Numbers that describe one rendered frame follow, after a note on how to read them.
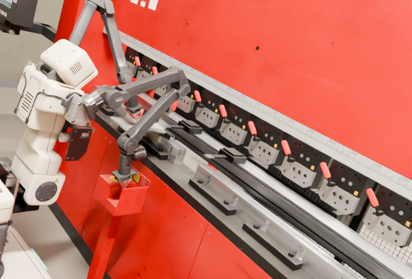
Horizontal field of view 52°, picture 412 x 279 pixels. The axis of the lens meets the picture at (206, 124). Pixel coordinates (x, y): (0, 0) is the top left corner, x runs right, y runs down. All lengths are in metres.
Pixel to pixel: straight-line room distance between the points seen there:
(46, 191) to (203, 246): 0.76
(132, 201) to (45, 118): 0.58
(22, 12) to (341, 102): 2.08
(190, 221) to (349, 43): 1.06
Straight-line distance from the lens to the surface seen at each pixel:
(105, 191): 2.18
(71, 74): 1.88
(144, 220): 2.35
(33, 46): 6.00
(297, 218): 2.13
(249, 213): 1.96
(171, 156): 2.35
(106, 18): 2.30
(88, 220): 2.88
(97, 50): 3.12
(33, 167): 2.02
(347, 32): 1.73
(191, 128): 2.57
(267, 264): 1.78
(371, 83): 1.64
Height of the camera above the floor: 1.71
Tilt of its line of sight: 14 degrees down
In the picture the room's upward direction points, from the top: 19 degrees clockwise
